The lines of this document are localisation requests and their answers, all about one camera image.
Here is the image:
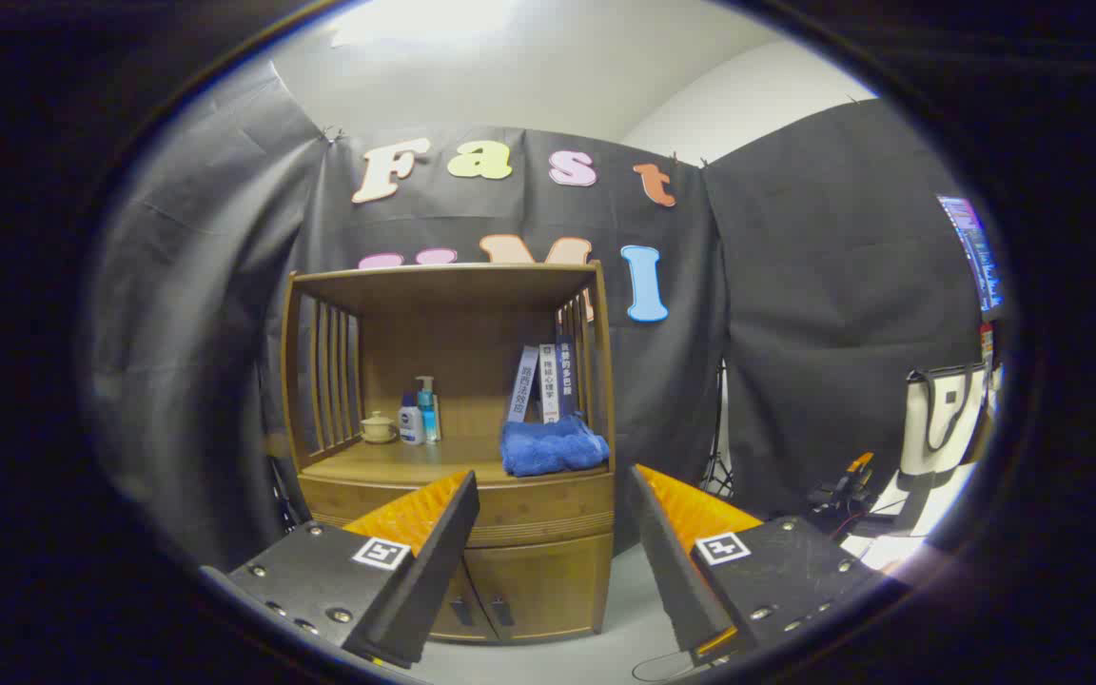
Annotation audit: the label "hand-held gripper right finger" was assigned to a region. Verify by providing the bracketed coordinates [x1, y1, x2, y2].
[629, 464, 910, 667]

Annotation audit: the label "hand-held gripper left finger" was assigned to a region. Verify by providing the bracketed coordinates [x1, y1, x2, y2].
[201, 469, 480, 670]

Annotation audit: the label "wooden drawer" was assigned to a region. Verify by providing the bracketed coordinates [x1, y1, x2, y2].
[299, 471, 616, 550]

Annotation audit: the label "wooden cabinet door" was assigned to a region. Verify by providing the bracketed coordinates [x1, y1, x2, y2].
[462, 533, 614, 640]
[429, 549, 501, 643]

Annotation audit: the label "wooden countertop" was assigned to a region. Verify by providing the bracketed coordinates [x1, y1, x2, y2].
[301, 436, 614, 486]

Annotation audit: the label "wooden cabinet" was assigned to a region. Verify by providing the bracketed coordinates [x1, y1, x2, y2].
[280, 262, 617, 646]

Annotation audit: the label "black tripod stand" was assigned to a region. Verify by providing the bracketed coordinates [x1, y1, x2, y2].
[700, 362, 734, 500]

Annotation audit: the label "blue pump bottle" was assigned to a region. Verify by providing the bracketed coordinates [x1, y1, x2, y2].
[416, 376, 441, 443]

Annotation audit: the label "blue folded towel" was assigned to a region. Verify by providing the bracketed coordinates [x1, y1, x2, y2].
[499, 415, 611, 478]

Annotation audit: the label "black orange tool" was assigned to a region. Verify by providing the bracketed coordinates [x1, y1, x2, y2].
[810, 452, 877, 534]

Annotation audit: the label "grey book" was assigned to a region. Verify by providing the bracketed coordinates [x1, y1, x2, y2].
[507, 345, 540, 423]

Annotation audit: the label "dark blue book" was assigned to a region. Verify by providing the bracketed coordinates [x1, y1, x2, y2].
[558, 335, 579, 420]

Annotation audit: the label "white spine book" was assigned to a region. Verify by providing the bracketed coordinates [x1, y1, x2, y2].
[538, 343, 561, 424]

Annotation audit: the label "computer monitor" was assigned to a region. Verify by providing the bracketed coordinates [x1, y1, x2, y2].
[938, 195, 1004, 313]

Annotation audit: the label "white tote bag black handles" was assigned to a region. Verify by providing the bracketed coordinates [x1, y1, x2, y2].
[900, 364, 991, 477]

